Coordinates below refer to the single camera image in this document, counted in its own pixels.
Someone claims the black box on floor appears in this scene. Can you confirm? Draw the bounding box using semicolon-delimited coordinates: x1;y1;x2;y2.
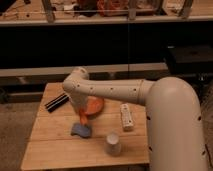
165;45;213;74

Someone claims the long wooden shelf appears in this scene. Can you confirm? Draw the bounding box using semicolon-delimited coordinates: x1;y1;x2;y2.
0;0;213;27

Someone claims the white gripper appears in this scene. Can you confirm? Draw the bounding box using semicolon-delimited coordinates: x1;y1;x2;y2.
70;93;88;113

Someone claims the wooden table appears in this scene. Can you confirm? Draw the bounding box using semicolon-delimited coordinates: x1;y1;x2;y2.
20;79;151;171

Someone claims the white paper cup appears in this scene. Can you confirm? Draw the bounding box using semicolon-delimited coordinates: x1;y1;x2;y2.
105;132;121;156

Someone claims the orange ceramic bowl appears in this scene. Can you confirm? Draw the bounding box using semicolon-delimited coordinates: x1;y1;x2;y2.
79;96;104;116

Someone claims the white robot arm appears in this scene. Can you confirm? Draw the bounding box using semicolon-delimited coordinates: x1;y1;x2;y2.
63;67;208;171

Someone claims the blue sponge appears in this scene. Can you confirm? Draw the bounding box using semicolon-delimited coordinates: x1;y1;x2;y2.
71;123;92;138

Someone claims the black rectangular box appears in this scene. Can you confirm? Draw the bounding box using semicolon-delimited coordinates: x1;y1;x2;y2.
45;93;69;112

